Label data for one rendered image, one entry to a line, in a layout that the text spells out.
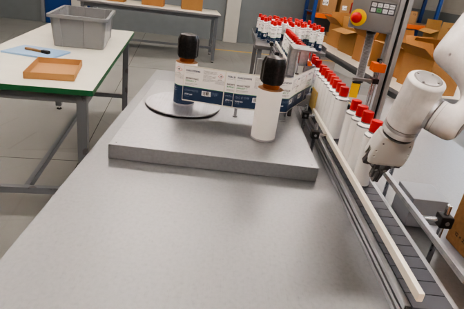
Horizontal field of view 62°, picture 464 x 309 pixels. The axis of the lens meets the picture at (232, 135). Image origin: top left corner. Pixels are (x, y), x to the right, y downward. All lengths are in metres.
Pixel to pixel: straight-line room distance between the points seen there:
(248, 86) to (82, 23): 1.67
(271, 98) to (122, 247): 0.70
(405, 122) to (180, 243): 0.59
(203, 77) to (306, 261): 0.87
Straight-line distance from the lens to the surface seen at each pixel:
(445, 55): 1.03
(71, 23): 2.96
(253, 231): 1.00
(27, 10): 9.39
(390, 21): 1.52
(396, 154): 1.06
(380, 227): 0.99
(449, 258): 0.89
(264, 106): 1.33
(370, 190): 1.22
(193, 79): 1.56
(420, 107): 0.95
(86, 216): 1.02
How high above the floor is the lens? 1.41
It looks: 22 degrees down
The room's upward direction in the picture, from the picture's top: 8 degrees clockwise
